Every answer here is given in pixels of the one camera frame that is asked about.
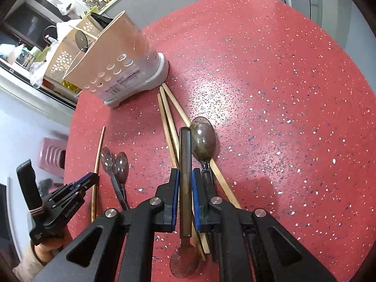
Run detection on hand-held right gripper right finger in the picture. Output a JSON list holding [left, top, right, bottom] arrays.
[[192, 168, 337, 282]]

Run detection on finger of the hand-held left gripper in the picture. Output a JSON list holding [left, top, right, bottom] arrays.
[[70, 173, 99, 189], [75, 178, 99, 198]]

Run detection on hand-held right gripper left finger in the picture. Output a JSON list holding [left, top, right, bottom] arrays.
[[32, 168, 180, 282]]

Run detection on pair of dark spoons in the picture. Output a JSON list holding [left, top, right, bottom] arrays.
[[100, 148, 130, 211]]

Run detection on dark brown long-handled spoon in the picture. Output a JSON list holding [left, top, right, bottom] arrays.
[[169, 127, 200, 278]]

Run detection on small dark translucent spoon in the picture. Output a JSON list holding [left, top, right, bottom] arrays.
[[113, 152, 129, 204]]

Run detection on large brown plastic spoon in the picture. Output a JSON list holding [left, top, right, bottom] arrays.
[[189, 117, 221, 263]]

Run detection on beige perforated utensil holder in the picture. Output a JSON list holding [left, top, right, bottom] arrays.
[[44, 10, 170, 108]]

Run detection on person's left forearm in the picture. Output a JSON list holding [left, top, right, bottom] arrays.
[[12, 245, 46, 282]]

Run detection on person's left hand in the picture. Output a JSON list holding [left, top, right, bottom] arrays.
[[31, 234, 73, 265]]

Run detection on pink plastic stool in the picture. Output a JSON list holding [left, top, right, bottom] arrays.
[[39, 137, 67, 178]]

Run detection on yellow oil bottle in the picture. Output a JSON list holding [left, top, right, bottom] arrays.
[[61, 80, 83, 97]]

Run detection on clear plastic bag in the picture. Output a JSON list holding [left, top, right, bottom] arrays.
[[29, 60, 47, 89]]

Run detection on dark plastic spoon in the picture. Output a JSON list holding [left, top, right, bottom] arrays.
[[75, 30, 89, 54]]

